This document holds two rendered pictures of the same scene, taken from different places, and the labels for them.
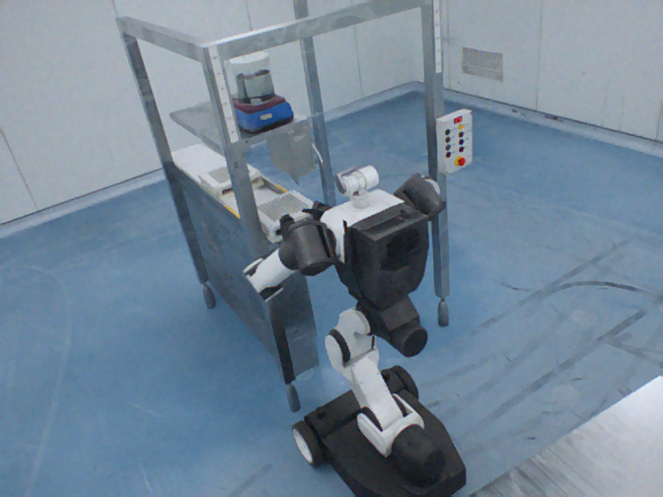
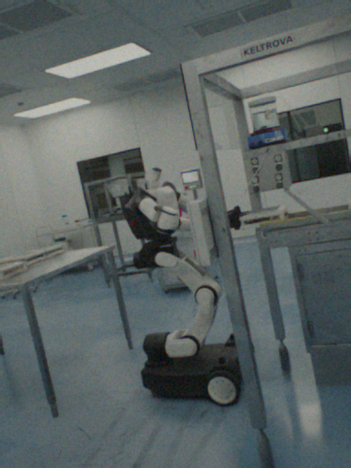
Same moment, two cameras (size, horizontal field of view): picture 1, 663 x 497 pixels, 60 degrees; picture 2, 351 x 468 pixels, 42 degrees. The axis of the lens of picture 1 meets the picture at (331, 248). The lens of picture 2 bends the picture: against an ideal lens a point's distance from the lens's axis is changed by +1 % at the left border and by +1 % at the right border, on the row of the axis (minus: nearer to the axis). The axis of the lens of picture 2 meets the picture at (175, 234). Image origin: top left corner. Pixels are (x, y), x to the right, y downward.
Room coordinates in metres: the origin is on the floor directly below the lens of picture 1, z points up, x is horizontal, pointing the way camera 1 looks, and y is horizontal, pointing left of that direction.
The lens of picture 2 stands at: (3.77, -1.98, 1.32)
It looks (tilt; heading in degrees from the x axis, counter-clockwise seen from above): 7 degrees down; 138
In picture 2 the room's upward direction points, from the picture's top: 12 degrees counter-clockwise
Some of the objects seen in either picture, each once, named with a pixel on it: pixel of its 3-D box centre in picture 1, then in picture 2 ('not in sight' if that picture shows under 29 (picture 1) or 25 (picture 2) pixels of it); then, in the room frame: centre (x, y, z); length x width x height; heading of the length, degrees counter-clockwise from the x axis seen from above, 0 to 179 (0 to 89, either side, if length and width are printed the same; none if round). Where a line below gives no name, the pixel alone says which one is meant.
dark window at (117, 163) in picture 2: not in sight; (113, 184); (-3.19, 3.10, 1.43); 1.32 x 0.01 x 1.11; 29
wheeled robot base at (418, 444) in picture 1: (387, 433); (192, 355); (1.64, -0.11, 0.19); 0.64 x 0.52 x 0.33; 28
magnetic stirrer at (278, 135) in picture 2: not in sight; (268, 138); (2.28, 0.19, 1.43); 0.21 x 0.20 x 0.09; 118
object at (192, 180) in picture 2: not in sight; (194, 195); (-0.13, 2.01, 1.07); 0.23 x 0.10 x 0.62; 29
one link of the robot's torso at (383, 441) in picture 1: (389, 423); (185, 342); (1.61, -0.12, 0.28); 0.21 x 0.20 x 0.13; 28
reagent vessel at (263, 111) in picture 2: not in sight; (263, 112); (2.28, 0.20, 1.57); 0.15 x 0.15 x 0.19
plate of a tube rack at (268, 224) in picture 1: (282, 209); (264, 212); (2.18, 0.18, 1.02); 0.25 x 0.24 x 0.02; 117
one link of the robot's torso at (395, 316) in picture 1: (389, 316); (154, 253); (1.55, -0.16, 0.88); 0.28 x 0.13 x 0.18; 28
